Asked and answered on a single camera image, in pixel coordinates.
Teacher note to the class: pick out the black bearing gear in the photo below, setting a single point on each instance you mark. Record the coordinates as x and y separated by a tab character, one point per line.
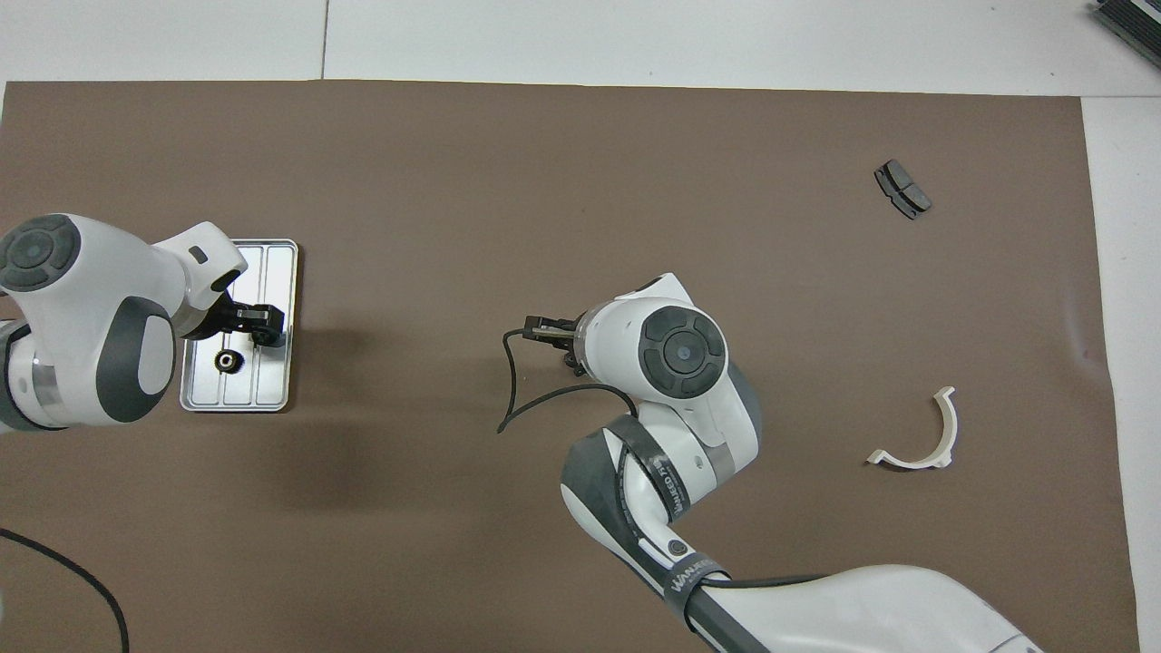
227	361
267	340

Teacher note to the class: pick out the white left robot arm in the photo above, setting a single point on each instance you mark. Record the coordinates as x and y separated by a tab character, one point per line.
91	299

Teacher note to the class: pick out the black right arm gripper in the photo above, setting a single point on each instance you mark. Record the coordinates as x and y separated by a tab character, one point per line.
555	328

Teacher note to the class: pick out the dark ribbed device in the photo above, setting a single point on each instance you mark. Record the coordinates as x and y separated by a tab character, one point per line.
1138	23

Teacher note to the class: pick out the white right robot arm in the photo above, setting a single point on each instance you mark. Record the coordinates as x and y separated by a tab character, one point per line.
907	608

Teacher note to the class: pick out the short split grey brake pad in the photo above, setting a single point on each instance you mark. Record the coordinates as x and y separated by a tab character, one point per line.
902	189

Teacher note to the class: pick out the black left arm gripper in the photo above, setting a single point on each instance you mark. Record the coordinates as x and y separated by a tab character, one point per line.
219	319

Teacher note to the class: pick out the brown table mat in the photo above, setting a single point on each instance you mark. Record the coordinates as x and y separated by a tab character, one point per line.
544	181

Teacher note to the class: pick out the silver metal tray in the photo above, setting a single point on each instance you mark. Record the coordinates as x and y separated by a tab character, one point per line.
277	272

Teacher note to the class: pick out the white curved plastic clip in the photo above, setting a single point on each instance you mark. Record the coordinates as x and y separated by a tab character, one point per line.
907	462

